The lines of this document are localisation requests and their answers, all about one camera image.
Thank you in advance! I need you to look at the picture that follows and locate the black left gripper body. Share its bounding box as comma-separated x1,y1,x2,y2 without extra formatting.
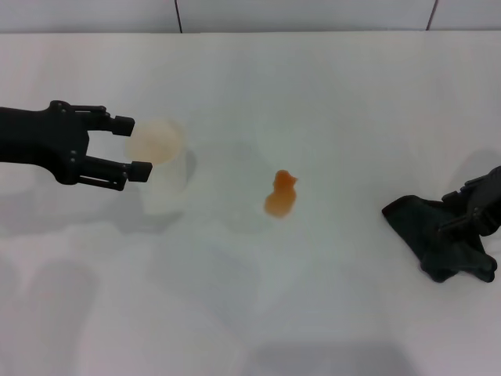
0,99,92,186

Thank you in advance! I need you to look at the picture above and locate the white paper cup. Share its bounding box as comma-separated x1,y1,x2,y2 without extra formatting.
125,117,190,215

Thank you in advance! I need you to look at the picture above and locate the brown water stain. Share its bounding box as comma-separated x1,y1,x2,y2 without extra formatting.
262,169,300,219

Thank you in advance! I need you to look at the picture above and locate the dark blue rag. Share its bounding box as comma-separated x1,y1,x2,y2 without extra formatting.
381,195,499,284

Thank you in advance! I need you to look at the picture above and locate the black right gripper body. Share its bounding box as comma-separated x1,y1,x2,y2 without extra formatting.
471,164,501,237

